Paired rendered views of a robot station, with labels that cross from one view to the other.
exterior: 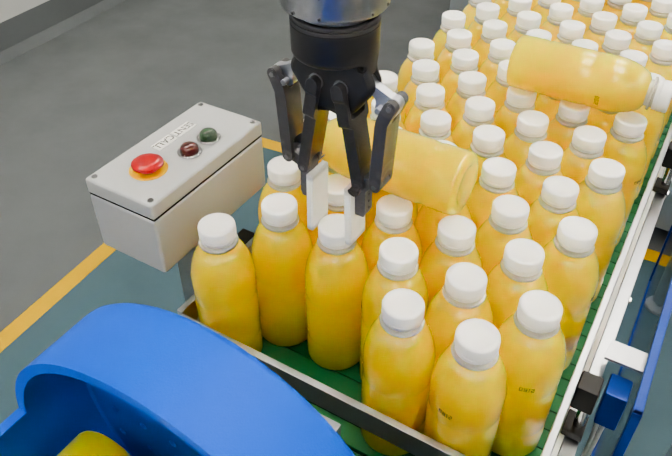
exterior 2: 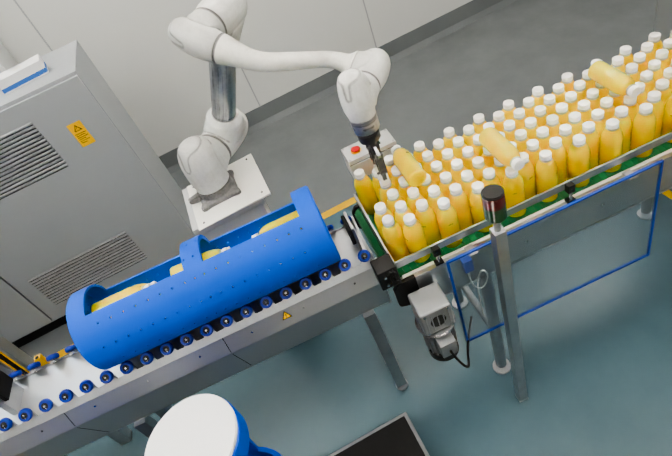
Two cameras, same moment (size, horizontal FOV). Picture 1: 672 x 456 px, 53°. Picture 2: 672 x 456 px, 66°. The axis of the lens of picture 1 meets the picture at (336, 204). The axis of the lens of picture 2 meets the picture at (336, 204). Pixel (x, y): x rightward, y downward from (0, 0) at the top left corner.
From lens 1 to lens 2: 136 cm
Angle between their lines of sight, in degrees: 43
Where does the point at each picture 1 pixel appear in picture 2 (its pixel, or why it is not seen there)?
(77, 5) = (487, 3)
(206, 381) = (304, 203)
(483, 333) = (388, 218)
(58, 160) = (434, 105)
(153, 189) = (352, 157)
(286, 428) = (312, 215)
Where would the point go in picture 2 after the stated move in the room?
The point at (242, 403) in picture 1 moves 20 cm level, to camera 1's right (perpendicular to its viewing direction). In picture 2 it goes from (307, 208) to (353, 228)
